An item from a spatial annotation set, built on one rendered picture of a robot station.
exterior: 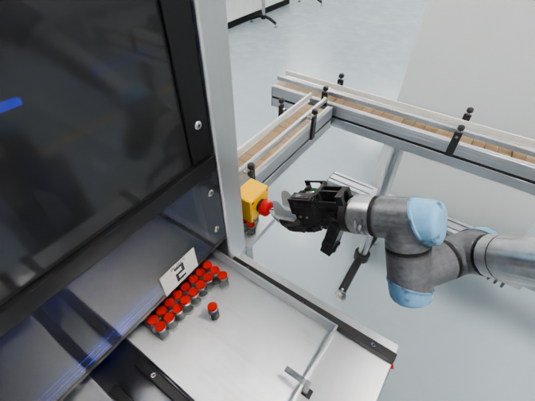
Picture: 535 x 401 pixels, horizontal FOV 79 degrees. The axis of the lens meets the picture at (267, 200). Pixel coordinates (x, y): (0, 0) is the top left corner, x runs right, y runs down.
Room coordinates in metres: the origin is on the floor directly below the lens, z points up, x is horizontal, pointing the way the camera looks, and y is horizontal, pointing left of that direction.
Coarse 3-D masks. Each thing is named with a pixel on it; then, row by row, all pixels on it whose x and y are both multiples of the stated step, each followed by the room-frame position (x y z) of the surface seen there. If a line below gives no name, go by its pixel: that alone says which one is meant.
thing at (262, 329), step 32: (224, 256) 0.46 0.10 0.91; (256, 288) 0.39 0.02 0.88; (192, 320) 0.32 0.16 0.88; (224, 320) 0.32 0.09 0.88; (256, 320) 0.32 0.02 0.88; (288, 320) 0.32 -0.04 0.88; (320, 320) 0.31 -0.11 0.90; (160, 352) 0.25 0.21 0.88; (192, 352) 0.25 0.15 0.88; (224, 352) 0.25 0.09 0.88; (256, 352) 0.25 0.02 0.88; (288, 352) 0.25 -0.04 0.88; (320, 352) 0.24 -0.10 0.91; (192, 384) 0.19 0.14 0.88; (224, 384) 0.19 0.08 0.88; (256, 384) 0.19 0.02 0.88; (288, 384) 0.19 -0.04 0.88
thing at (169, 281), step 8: (192, 248) 0.38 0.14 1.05; (184, 256) 0.36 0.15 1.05; (192, 256) 0.37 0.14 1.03; (176, 264) 0.34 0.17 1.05; (184, 264) 0.36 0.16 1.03; (192, 264) 0.37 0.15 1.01; (168, 272) 0.33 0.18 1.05; (176, 272) 0.34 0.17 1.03; (184, 272) 0.35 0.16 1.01; (160, 280) 0.31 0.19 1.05; (168, 280) 0.32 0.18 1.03; (176, 280) 0.33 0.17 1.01; (168, 288) 0.32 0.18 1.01
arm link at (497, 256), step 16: (448, 240) 0.37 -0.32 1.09; (464, 240) 0.36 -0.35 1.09; (480, 240) 0.34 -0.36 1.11; (496, 240) 0.33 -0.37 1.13; (512, 240) 0.31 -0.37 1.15; (528, 240) 0.30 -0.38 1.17; (464, 256) 0.33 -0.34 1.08; (480, 256) 0.32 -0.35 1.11; (496, 256) 0.30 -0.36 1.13; (512, 256) 0.29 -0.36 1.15; (528, 256) 0.27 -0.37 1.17; (464, 272) 0.32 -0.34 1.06; (480, 272) 0.31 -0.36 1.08; (496, 272) 0.29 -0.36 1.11; (512, 272) 0.27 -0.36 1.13; (528, 272) 0.26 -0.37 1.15
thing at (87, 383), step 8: (88, 376) 0.20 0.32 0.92; (80, 384) 0.19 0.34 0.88; (88, 384) 0.19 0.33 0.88; (96, 384) 0.18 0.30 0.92; (72, 392) 0.18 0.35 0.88; (80, 392) 0.18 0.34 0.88; (88, 392) 0.18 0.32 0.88; (96, 392) 0.18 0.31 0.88; (104, 392) 0.17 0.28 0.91; (64, 400) 0.17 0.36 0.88; (72, 400) 0.17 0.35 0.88; (80, 400) 0.17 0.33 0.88; (88, 400) 0.17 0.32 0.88; (96, 400) 0.17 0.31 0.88; (104, 400) 0.17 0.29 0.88; (112, 400) 0.16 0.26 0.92
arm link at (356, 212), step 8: (352, 200) 0.42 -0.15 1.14; (360, 200) 0.41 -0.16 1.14; (368, 200) 0.41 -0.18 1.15; (352, 208) 0.40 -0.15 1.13; (360, 208) 0.40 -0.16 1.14; (352, 216) 0.39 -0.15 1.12; (360, 216) 0.38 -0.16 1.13; (352, 224) 0.38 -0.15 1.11; (360, 224) 0.38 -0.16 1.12; (352, 232) 0.39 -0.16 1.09; (360, 232) 0.38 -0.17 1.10; (368, 232) 0.37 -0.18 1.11
